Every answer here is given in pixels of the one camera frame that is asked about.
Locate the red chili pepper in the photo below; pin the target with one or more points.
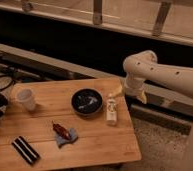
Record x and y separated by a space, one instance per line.
61 131

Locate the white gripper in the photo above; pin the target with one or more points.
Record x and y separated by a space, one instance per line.
133 86

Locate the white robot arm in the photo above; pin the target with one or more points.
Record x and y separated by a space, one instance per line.
144 66

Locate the white plastic cup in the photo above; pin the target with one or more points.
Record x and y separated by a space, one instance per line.
27 99

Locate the clear bottle with label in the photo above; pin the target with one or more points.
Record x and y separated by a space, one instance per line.
111 111

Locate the dark round bowl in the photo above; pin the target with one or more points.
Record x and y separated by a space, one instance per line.
86 102

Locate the black striped rectangular block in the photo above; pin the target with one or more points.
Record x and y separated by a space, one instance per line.
25 150

